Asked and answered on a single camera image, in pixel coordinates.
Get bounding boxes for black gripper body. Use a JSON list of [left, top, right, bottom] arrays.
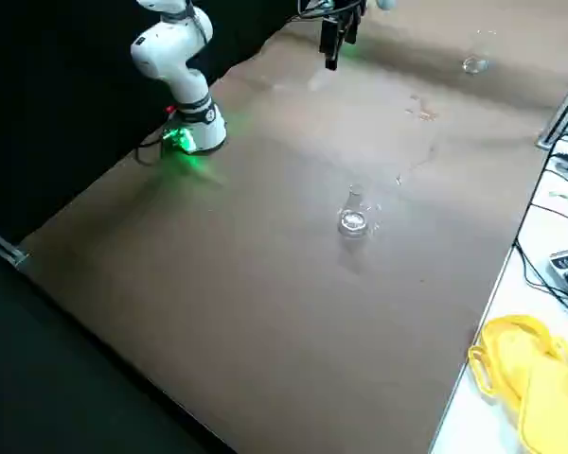
[[322, 0, 364, 19]]

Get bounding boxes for clear glass beaker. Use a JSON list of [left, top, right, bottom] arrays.
[[461, 27, 499, 77]]

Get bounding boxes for clear glass conical flask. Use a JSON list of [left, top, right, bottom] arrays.
[[336, 183, 373, 240]]

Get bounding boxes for yellow bag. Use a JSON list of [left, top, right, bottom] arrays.
[[468, 314, 568, 454]]

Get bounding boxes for black cable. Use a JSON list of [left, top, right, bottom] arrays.
[[283, 0, 335, 24], [513, 141, 568, 308], [135, 131, 171, 166]]

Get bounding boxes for aluminium profile post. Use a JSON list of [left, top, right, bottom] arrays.
[[534, 70, 568, 151], [0, 221, 29, 274]]

